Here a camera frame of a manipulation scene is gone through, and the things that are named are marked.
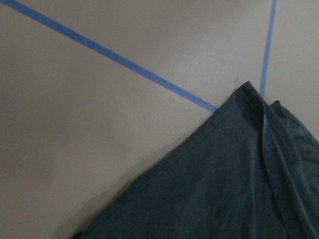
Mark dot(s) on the black graphic t-shirt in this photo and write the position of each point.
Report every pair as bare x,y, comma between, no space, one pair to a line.
251,171

